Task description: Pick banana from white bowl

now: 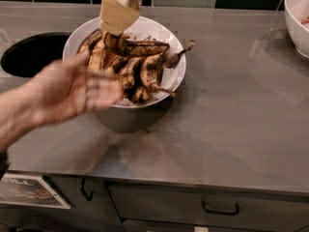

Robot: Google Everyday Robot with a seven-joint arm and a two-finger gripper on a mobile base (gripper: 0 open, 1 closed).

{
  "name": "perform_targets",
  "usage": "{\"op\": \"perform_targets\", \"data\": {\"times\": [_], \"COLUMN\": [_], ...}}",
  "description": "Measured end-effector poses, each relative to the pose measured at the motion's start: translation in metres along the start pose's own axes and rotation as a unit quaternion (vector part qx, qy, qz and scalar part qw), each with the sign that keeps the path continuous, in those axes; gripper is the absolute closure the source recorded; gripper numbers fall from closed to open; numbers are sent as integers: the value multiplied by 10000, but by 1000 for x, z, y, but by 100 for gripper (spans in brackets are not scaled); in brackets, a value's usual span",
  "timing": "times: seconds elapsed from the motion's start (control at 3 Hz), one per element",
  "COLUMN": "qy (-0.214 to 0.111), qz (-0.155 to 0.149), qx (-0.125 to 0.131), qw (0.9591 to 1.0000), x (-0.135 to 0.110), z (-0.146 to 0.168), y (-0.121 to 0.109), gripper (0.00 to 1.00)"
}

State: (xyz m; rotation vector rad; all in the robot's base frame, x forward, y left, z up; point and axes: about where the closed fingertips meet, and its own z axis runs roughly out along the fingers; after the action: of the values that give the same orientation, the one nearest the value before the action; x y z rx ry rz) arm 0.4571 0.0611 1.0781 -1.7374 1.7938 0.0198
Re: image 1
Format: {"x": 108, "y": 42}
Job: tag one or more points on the black drawer handle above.
{"x": 208, "y": 210}

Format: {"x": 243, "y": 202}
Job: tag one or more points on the right overripe banana with stem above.
{"x": 150, "y": 72}

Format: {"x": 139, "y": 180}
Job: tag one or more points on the black cabinet door handle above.
{"x": 87, "y": 189}

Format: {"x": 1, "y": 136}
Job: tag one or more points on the top overripe banana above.
{"x": 121, "y": 46}

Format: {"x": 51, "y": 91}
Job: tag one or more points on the white bowl with bananas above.
{"x": 141, "y": 28}

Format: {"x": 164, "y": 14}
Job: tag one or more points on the banana with long stem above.
{"x": 173, "y": 60}

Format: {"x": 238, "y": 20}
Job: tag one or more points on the person's left forearm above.
{"x": 18, "y": 115}

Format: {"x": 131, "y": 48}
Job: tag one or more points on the round waste hole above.
{"x": 29, "y": 56}

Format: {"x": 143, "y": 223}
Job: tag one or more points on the printed sign on cabinet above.
{"x": 27, "y": 190}

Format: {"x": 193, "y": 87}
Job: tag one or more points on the middle overripe banana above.
{"x": 126, "y": 75}

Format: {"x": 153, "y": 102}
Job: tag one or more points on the person's left hand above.
{"x": 65, "y": 89}

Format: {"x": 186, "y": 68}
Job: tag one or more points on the white bowl at right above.
{"x": 296, "y": 16}

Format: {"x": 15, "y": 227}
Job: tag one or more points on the grey drawer front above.
{"x": 211, "y": 207}

